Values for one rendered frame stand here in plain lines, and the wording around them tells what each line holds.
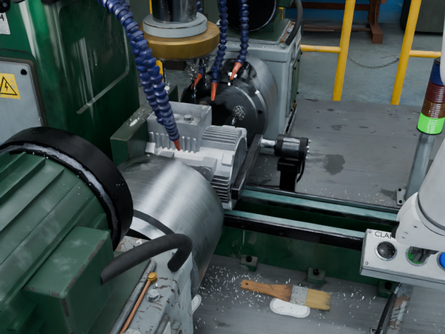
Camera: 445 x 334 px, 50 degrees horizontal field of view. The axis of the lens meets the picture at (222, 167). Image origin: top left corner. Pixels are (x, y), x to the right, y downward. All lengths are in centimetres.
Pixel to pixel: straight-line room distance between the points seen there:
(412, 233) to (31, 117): 74
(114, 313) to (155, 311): 5
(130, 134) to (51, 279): 60
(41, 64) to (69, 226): 53
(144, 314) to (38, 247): 19
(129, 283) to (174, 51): 48
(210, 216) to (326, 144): 89
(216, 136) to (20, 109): 41
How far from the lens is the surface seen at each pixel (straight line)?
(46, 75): 98
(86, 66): 109
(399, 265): 87
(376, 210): 121
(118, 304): 61
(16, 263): 47
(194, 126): 104
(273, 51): 144
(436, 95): 130
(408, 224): 72
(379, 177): 155
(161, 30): 96
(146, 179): 83
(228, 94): 127
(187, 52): 95
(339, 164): 158
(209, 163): 103
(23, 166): 54
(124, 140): 100
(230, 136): 107
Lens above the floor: 163
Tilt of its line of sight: 33 degrees down
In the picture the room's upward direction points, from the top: straight up
